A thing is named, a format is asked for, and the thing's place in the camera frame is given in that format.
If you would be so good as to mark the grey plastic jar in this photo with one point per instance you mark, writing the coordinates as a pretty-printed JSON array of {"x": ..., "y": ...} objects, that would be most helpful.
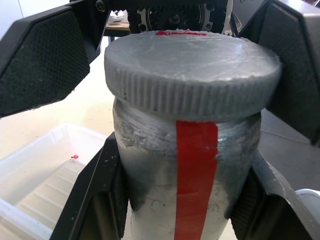
[{"x": 150, "y": 175}]

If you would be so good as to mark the wooden background table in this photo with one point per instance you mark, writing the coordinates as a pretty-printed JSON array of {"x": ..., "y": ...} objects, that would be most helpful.
[{"x": 117, "y": 29}]

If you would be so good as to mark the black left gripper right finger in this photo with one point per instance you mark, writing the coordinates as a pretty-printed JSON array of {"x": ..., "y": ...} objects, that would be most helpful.
[{"x": 270, "y": 215}]

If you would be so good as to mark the white object on background table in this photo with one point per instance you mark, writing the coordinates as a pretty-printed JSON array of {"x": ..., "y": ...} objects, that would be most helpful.
[{"x": 117, "y": 18}]

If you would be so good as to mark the clear plastic box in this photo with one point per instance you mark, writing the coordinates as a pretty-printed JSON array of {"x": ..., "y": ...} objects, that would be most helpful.
[{"x": 37, "y": 160}]

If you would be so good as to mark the white rounded object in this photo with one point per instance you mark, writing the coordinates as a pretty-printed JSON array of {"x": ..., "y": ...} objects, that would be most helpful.
[{"x": 310, "y": 200}]

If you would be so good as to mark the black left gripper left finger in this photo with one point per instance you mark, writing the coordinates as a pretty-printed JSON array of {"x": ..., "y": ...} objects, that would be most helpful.
[{"x": 97, "y": 180}]

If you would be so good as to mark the red tape strip on jar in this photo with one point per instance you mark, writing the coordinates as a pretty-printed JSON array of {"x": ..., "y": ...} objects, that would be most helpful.
[{"x": 195, "y": 162}]

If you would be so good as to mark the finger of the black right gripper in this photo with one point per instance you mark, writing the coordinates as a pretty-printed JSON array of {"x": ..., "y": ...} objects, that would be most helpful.
[
  {"x": 297, "y": 82},
  {"x": 42, "y": 65}
]

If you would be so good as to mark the grey ribbed jar lid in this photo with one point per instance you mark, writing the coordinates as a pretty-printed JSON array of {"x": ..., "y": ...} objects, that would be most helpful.
[{"x": 192, "y": 62}]

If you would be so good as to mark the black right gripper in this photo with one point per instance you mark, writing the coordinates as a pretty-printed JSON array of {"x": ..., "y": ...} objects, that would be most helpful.
[{"x": 175, "y": 15}]

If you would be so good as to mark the red tape strip on lid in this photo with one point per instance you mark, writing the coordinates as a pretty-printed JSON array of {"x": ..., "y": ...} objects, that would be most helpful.
[{"x": 180, "y": 33}]

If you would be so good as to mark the small red scrap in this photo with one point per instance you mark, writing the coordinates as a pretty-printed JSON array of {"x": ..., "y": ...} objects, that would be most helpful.
[{"x": 74, "y": 157}]

